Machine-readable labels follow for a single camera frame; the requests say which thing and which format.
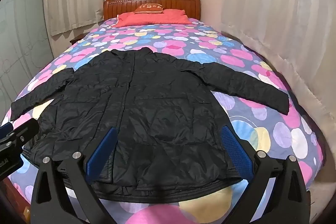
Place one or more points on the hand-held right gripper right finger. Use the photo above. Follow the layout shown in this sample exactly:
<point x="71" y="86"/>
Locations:
<point x="236" y="150"/>

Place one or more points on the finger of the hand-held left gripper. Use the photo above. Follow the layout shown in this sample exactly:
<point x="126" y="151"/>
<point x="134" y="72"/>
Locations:
<point x="25" y="129"/>

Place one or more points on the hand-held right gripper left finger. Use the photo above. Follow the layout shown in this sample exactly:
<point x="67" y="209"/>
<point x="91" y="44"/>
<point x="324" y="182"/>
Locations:
<point x="101" y="151"/>

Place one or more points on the black puffer jacket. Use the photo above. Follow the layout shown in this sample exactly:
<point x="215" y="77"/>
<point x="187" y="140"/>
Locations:
<point x="147" y="108"/>

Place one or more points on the colourful dotted bedspread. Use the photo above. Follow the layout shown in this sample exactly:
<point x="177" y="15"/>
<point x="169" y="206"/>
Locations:
<point x="236" y="56"/>

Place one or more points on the frosted glass wardrobe door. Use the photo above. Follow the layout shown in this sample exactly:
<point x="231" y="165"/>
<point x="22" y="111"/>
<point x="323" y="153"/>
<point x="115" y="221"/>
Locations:
<point x="23" y="29"/>

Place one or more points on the wooden nightstand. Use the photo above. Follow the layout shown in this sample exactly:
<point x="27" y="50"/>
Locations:
<point x="77" y="38"/>

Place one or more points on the long beige curtain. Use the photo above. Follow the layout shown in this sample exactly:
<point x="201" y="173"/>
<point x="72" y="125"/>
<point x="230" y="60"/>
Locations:
<point x="275" y="16"/>

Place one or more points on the red pillow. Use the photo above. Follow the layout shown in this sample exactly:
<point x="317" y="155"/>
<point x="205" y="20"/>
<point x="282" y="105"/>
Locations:
<point x="157" y="18"/>

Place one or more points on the wooden headboard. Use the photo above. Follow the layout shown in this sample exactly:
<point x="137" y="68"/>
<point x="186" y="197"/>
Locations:
<point x="118" y="5"/>

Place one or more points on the small orange cushion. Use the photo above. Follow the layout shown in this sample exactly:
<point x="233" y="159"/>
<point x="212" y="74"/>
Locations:
<point x="149" y="8"/>

